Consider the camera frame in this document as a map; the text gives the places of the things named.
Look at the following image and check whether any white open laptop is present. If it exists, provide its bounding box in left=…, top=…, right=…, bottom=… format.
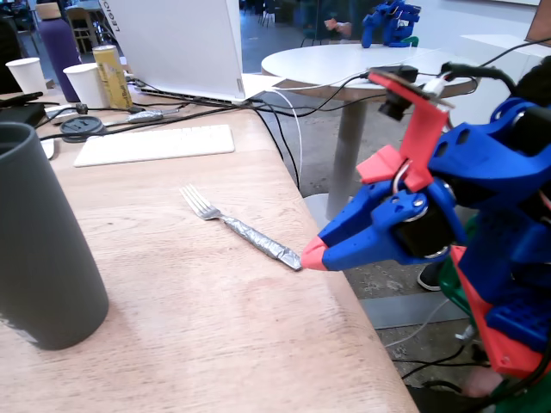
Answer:
left=97, top=0, right=285, bottom=104

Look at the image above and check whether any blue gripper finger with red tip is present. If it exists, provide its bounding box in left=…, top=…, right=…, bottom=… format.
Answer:
left=300, top=192, right=430, bottom=273
left=316, top=177, right=406, bottom=248

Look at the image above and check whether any round white pedestal table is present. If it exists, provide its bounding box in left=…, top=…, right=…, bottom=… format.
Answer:
left=261, top=42, right=481, bottom=229

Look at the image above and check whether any tape wrapped utensil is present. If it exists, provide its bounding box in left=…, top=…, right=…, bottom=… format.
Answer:
left=102, top=108, right=182, bottom=128

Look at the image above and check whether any black round lid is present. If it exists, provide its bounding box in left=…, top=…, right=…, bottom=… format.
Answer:
left=59, top=114, right=108, bottom=143

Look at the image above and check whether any yellow drink can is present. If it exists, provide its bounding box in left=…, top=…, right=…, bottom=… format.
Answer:
left=92, top=44, right=133, bottom=109

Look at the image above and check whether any black power adapter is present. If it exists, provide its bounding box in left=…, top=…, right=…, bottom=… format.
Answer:
left=368, top=64, right=419, bottom=85

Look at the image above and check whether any purple bottle with wooden cap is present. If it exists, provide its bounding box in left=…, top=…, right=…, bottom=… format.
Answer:
left=34, top=2, right=83, bottom=103

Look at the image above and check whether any black flat electronics box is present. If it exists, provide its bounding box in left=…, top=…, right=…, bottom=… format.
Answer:
left=0, top=102, right=46, bottom=129

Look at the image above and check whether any white power strip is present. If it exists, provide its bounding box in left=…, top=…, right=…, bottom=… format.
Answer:
left=42, top=104, right=83, bottom=126

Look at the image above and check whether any blue gripper body with motor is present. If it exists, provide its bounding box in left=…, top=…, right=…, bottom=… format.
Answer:
left=393, top=177, right=469, bottom=262

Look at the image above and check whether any black phone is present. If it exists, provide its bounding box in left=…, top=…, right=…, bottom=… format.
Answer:
left=0, top=90, right=44, bottom=108

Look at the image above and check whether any gray tall cup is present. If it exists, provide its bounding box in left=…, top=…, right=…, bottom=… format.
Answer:
left=0, top=122, right=110, bottom=351

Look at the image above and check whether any metal fork with taped handle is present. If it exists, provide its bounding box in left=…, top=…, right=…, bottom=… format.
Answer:
left=179, top=183, right=303, bottom=272

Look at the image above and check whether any person in black shirt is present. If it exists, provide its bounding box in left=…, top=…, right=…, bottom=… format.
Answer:
left=0, top=16, right=23, bottom=95

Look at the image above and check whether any wooden chair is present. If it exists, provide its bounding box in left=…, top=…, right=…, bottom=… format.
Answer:
left=64, top=6, right=102, bottom=55

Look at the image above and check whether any white keyboard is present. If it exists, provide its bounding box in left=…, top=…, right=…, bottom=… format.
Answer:
left=72, top=124, right=236, bottom=168

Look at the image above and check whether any green table clamp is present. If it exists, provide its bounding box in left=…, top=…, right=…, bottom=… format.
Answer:
left=438, top=214, right=551, bottom=413

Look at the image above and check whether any white cable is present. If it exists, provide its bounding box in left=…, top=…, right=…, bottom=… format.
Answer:
left=270, top=88, right=303, bottom=178

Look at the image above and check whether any red robot base plate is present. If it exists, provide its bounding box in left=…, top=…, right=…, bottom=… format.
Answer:
left=449, top=244, right=551, bottom=384

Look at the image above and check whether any thick black camera cable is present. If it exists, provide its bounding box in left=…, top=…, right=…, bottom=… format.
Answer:
left=441, top=36, right=551, bottom=98

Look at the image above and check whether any white paper cup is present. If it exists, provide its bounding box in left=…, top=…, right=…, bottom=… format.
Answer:
left=5, top=57, right=47, bottom=95
left=62, top=62, right=111, bottom=109

